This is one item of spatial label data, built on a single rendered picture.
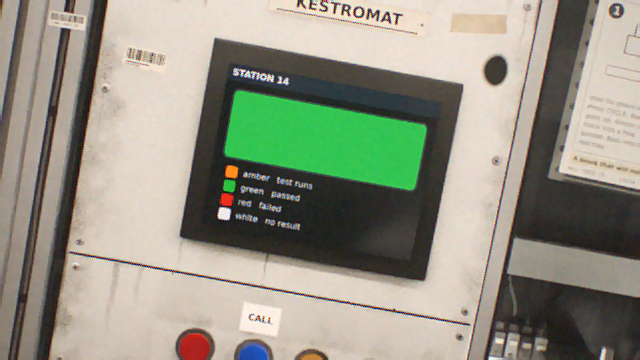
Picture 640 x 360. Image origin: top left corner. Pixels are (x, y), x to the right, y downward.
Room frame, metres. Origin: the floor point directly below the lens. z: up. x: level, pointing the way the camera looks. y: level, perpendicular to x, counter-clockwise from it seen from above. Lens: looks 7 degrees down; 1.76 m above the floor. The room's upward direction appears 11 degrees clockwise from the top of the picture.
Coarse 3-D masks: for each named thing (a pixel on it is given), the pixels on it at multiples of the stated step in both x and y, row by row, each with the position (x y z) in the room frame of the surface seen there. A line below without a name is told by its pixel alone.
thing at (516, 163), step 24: (552, 0) 1.29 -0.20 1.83; (552, 24) 1.29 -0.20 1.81; (528, 72) 1.29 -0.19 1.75; (528, 96) 1.29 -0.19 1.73; (528, 120) 1.29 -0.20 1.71; (528, 144) 1.29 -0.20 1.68; (504, 192) 1.29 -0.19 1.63; (504, 216) 1.29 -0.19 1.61; (504, 240) 1.29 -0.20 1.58; (480, 312) 1.29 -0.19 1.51; (480, 336) 1.29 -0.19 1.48
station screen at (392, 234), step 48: (288, 96) 1.25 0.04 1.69; (336, 96) 1.25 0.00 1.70; (384, 96) 1.25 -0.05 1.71; (432, 144) 1.26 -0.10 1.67; (240, 192) 1.25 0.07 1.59; (288, 192) 1.25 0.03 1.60; (336, 192) 1.25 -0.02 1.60; (384, 192) 1.25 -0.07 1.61; (336, 240) 1.25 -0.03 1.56; (384, 240) 1.25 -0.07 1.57
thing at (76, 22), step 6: (54, 12) 1.27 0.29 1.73; (60, 12) 1.27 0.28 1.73; (66, 12) 1.27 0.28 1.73; (48, 18) 1.27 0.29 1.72; (54, 18) 1.27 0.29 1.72; (60, 18) 1.27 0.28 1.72; (66, 18) 1.27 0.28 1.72; (72, 18) 1.27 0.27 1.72; (78, 18) 1.27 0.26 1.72; (84, 18) 1.27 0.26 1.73; (48, 24) 1.27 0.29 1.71; (54, 24) 1.27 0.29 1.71; (60, 24) 1.27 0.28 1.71; (66, 24) 1.27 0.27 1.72; (72, 24) 1.27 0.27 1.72; (78, 24) 1.27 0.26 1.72; (84, 24) 1.27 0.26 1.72; (78, 30) 1.27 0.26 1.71; (84, 30) 1.27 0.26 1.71
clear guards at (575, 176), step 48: (576, 0) 1.29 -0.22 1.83; (624, 0) 1.29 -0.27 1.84; (576, 48) 1.29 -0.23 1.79; (624, 48) 1.29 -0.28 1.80; (576, 96) 1.29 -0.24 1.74; (624, 96) 1.30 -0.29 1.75; (576, 144) 1.29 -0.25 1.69; (624, 144) 1.30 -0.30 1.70; (528, 192) 1.29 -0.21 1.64; (576, 192) 1.29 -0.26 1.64; (624, 192) 1.30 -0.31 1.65; (528, 240) 1.29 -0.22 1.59; (576, 240) 1.29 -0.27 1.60; (624, 240) 1.30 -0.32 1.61; (528, 288) 1.29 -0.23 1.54; (576, 288) 1.30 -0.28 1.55; (624, 288) 1.30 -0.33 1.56; (528, 336) 1.29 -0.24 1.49; (576, 336) 1.30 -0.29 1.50; (624, 336) 1.30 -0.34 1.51
